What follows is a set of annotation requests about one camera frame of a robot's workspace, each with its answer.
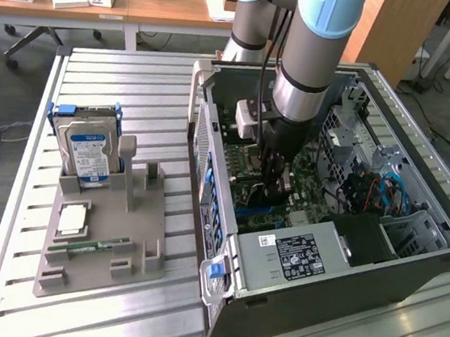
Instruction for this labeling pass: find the black chair base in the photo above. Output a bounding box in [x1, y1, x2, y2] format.
[0, 20, 104, 78]

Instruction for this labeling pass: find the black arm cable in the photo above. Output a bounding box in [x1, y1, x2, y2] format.
[250, 6, 295, 151]

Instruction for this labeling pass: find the grey floor cable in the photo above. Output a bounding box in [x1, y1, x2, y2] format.
[0, 118, 34, 146]

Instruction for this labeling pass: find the grey parts rack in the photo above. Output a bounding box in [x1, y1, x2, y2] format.
[31, 125, 181, 313]

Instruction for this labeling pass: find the silver sheet-metal disk bay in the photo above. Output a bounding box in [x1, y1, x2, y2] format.
[375, 205, 450, 266]

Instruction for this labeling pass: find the blue data wire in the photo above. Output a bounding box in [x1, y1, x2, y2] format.
[374, 171, 414, 220]

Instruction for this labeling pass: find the wooden cabinet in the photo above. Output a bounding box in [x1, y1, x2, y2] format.
[339, 0, 450, 86]

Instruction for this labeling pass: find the blue expansion slot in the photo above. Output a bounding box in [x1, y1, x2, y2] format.
[234, 201, 281, 221]

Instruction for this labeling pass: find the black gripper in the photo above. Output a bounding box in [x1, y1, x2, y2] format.
[255, 115, 309, 196]

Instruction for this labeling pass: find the CPU socket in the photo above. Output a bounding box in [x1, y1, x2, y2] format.
[240, 141, 267, 176]

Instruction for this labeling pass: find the silver CPU chip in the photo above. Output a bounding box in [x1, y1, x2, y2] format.
[56, 204, 88, 239]

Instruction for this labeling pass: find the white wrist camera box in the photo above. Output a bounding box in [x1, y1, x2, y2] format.
[232, 98, 272, 141]

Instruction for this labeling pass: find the white paper stack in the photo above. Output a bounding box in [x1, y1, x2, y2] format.
[202, 0, 238, 25]

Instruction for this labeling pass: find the grey power supply unit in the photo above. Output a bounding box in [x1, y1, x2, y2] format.
[230, 212, 356, 304]

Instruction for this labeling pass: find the green motherboard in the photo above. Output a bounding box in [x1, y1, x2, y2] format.
[208, 107, 337, 244]

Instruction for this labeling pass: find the red wire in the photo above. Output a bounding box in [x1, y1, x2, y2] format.
[363, 175, 384, 214]

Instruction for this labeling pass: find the perforated metal disk bay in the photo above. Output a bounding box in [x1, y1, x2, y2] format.
[315, 103, 385, 187]

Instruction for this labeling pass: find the low-profile graphics card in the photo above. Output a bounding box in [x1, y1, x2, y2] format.
[226, 175, 285, 217]

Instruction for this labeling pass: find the black open PC case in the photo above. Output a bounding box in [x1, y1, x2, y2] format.
[162, 43, 450, 337]

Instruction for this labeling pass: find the hard disk blue carrier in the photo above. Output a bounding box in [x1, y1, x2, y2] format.
[37, 95, 125, 193]

